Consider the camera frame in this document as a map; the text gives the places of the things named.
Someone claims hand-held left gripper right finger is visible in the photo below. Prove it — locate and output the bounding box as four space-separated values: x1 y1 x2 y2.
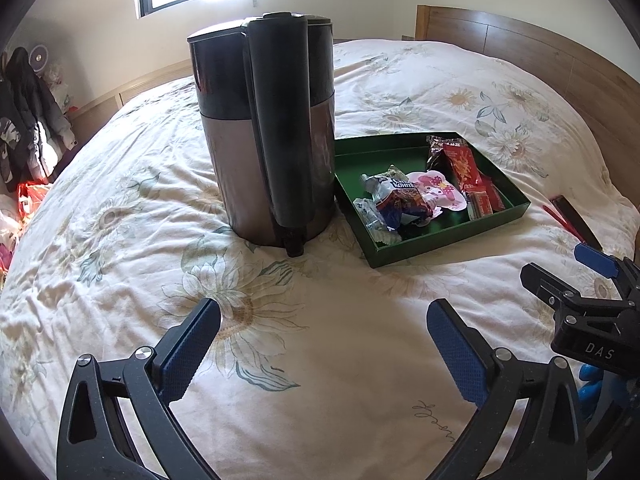
426 298 588 480

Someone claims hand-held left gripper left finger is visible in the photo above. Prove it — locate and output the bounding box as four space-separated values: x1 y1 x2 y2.
56 298 222 480

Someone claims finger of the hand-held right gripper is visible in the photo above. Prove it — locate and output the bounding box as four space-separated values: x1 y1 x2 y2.
520 262 592 312
574 243 640 302

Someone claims dark red bar packet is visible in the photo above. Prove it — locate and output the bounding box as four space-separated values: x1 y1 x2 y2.
480 175 507 212

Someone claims green cardboard tray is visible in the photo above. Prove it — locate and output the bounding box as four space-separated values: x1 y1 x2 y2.
332 131 532 269

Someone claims pink cartoon shaped pouch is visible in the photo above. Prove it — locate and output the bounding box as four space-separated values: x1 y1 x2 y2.
406 170 468 221

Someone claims long red and white packet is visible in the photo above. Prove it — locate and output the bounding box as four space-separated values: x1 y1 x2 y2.
440 141 486 193

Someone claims clear cartoon wafer packet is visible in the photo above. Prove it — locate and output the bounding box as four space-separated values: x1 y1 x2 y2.
353 197 402 247

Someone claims blue cookie packet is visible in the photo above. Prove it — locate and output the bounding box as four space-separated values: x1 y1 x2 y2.
361 172 436 231

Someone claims brown crinkled snack packet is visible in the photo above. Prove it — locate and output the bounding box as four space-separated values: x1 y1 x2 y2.
426 135 458 176

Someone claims person's right hand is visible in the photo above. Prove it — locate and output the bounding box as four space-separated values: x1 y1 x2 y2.
577 364 631 427

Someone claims phone in red case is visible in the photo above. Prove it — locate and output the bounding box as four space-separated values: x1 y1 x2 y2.
543 195 604 251

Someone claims floral white bed quilt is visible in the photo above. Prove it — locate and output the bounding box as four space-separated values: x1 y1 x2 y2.
0 39 640 480

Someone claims black and brown electric kettle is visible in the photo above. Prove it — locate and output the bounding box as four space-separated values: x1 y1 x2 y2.
187 11 337 258

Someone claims red plastic bag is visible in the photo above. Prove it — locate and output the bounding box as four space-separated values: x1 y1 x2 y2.
17 182 51 221

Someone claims wooden headboard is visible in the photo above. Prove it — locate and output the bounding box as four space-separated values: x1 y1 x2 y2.
415 4 640 196

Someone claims black camouflage jacket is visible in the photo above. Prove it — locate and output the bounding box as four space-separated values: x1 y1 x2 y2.
0 47 51 193

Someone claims white hanging bag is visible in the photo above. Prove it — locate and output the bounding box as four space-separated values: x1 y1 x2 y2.
45 62 71 111

